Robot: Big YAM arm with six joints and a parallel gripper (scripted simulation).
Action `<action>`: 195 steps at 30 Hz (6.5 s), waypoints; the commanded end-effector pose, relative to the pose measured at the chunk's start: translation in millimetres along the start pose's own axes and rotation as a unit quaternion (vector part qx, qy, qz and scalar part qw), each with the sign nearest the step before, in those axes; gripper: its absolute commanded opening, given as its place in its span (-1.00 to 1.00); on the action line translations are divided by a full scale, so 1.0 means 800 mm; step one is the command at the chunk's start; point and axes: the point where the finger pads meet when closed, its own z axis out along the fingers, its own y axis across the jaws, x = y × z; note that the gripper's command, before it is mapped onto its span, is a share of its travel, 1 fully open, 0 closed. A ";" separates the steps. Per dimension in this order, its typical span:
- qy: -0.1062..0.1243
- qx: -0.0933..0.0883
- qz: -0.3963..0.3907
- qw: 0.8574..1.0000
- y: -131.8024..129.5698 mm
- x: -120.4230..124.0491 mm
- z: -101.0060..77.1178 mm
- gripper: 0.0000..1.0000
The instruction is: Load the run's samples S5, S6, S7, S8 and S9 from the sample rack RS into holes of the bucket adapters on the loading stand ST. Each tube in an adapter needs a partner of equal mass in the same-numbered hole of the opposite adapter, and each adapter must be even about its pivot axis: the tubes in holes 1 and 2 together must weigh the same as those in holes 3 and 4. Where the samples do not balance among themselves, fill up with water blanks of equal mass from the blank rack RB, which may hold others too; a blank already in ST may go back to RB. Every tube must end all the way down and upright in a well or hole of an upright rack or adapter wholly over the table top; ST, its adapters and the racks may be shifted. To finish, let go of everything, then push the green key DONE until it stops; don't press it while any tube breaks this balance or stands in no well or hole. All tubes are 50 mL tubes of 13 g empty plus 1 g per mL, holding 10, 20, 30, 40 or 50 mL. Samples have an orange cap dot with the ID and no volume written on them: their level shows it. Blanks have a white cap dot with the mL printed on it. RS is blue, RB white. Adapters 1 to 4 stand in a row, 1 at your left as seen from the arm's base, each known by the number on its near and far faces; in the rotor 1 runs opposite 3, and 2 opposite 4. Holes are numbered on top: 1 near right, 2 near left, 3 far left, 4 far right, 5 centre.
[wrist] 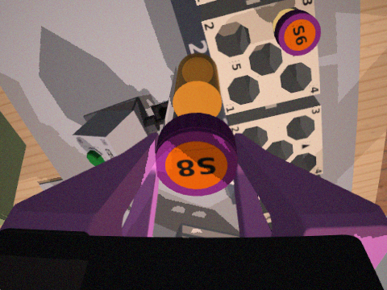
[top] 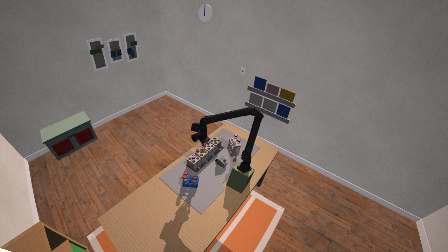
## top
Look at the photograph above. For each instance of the blue tube rack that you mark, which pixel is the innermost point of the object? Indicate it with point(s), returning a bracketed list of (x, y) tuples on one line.
[(190, 182)]

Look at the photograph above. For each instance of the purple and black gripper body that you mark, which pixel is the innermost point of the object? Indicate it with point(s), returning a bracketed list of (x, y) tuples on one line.
[(206, 138)]

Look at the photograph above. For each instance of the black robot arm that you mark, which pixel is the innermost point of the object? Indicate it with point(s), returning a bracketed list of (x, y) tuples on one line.
[(246, 154)]

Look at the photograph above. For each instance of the grey flat mat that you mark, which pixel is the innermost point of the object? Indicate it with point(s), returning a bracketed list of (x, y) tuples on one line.
[(211, 175)]

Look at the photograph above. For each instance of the white button box with label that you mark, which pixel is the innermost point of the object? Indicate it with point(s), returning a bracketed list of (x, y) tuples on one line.
[(222, 161)]

